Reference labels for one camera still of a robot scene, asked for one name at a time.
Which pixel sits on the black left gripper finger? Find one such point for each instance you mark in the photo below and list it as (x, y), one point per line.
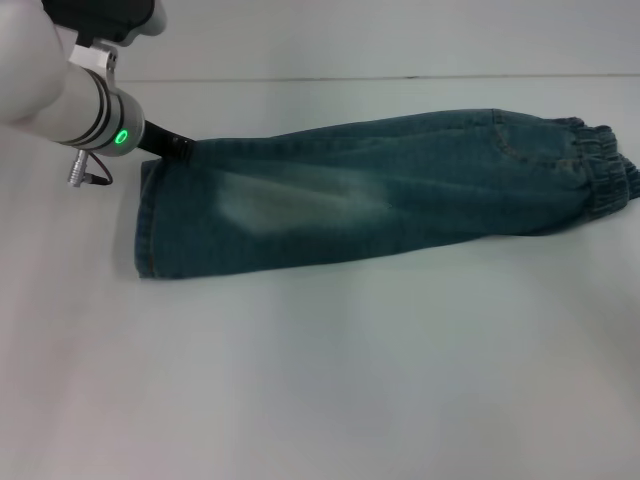
(182, 149)

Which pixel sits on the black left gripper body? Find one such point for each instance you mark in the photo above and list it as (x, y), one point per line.
(155, 139)

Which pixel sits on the blue denim shorts with print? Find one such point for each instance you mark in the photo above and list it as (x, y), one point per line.
(400, 210)

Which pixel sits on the white and silver left arm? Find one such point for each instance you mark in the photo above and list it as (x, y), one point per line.
(60, 95)

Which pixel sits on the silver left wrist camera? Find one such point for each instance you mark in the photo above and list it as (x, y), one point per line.
(105, 20)

